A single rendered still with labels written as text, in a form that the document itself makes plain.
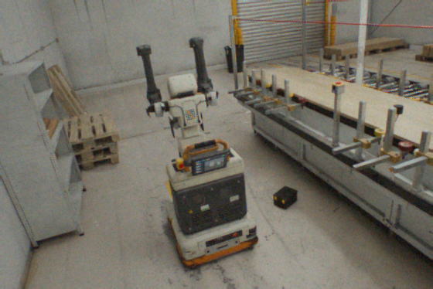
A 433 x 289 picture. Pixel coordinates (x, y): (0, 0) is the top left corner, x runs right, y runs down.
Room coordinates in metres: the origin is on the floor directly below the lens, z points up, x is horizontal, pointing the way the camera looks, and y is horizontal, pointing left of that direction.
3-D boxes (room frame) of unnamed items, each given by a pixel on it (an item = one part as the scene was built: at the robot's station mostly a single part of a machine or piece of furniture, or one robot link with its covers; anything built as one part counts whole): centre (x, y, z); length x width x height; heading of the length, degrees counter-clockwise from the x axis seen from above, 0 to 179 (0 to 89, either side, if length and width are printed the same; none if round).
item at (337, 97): (2.27, -0.94, 0.93); 0.05 x 0.05 x 0.45; 17
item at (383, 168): (1.80, -1.06, 0.75); 0.26 x 0.01 x 0.10; 17
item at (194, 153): (2.07, 0.13, 0.87); 0.23 x 0.15 x 0.11; 107
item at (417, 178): (1.54, -1.17, 0.87); 0.04 x 0.04 x 0.48; 17
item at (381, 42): (9.53, -4.70, 0.23); 2.41 x 0.77 x 0.17; 109
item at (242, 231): (1.87, 0.05, 0.23); 0.41 x 0.02 x 0.08; 107
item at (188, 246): (2.18, 0.17, 0.16); 0.67 x 0.64 x 0.25; 17
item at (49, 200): (2.74, 1.73, 0.78); 0.90 x 0.45 x 1.55; 17
